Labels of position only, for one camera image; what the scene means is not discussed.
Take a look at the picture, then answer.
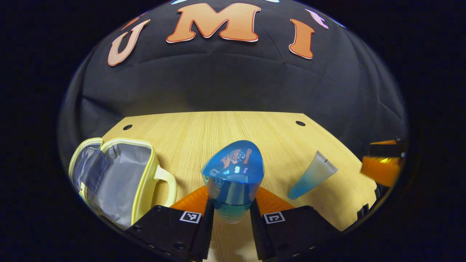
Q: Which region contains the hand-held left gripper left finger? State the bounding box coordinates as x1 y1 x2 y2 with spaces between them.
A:
126 186 215 262

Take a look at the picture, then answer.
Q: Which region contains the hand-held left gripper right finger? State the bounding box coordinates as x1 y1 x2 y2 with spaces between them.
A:
249 186 341 261

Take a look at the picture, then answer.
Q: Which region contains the blue capped bottle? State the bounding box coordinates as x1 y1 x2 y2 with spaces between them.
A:
201 140 264 224

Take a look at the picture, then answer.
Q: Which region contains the blue translucent squeeze tube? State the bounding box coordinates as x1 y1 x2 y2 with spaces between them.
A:
287 151 339 200

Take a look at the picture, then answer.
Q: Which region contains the cream yellow suitcase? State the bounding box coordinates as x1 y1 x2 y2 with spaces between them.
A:
68 137 178 230

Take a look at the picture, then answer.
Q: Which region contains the black backdrop cloth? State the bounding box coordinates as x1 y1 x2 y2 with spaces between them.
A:
58 0 407 190

